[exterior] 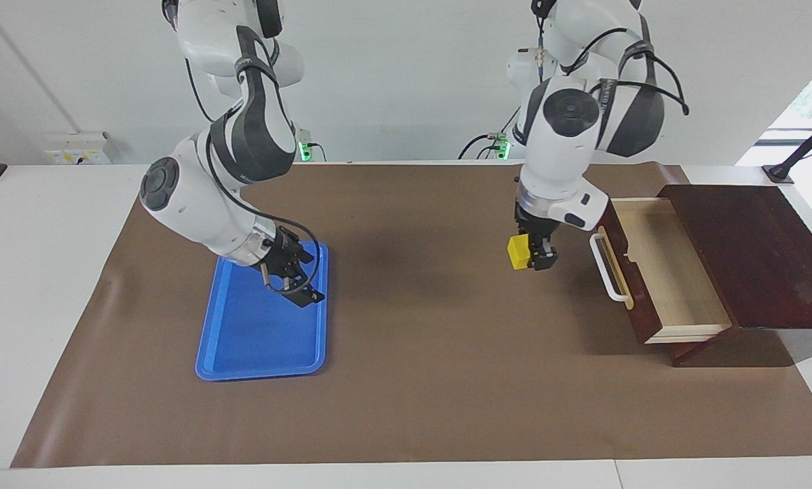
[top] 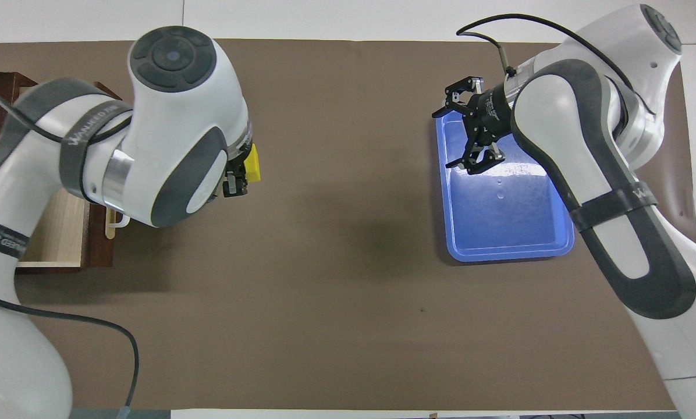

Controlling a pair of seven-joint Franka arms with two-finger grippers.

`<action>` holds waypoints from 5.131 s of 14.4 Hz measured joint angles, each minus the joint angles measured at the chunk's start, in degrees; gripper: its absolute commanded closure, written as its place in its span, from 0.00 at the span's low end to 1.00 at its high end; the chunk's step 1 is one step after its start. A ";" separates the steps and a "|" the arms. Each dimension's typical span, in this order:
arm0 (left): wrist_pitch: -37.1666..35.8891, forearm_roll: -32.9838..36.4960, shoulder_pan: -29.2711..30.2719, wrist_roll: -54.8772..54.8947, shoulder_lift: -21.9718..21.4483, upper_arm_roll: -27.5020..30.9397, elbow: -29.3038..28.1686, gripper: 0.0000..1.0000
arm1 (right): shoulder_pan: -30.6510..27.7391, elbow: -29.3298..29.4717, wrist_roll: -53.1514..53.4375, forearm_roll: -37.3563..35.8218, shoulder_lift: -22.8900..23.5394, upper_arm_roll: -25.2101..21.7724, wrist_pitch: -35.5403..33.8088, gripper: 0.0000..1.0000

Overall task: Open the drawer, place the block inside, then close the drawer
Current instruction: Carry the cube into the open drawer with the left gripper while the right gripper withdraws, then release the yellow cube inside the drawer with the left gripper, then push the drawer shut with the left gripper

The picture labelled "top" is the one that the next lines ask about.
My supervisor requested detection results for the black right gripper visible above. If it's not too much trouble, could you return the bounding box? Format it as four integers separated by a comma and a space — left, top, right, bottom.
431, 75, 521, 176

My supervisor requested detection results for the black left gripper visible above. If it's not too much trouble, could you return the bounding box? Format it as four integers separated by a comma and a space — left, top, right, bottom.
222, 145, 252, 199

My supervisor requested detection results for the yellow cube block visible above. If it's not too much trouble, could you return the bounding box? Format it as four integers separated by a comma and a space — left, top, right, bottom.
244, 143, 262, 183

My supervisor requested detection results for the white drawer handle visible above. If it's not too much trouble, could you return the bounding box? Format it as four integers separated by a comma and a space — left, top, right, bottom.
104, 209, 132, 241

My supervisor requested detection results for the blue plastic tray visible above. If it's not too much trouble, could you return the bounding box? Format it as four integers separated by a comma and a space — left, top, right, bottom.
435, 111, 576, 262

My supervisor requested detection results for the brown table mat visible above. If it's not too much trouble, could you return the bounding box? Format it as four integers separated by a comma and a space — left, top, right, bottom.
0, 38, 696, 411

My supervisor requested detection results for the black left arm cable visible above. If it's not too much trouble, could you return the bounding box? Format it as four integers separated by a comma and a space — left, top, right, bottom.
0, 91, 140, 419

